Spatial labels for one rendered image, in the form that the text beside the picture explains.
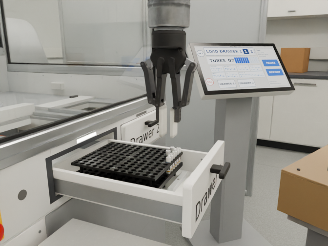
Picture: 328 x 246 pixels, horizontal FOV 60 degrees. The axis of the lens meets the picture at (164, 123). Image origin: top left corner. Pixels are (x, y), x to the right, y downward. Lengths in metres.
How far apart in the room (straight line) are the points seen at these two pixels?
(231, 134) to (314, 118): 2.06
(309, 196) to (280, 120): 2.85
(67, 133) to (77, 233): 0.23
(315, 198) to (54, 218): 0.61
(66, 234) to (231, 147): 1.10
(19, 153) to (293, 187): 0.62
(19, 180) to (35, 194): 0.06
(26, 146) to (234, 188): 1.30
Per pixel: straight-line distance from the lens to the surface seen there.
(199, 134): 2.47
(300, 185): 0.76
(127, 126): 0.92
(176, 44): 0.61
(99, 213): 0.91
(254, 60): 1.60
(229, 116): 1.55
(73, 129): 0.75
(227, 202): 1.75
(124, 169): 0.66
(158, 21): 0.61
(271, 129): 3.62
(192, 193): 0.52
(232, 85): 1.43
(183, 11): 0.61
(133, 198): 0.60
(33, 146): 0.66
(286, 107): 3.55
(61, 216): 0.77
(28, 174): 0.66
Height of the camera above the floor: 1.16
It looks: 14 degrees down
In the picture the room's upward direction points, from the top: straight up
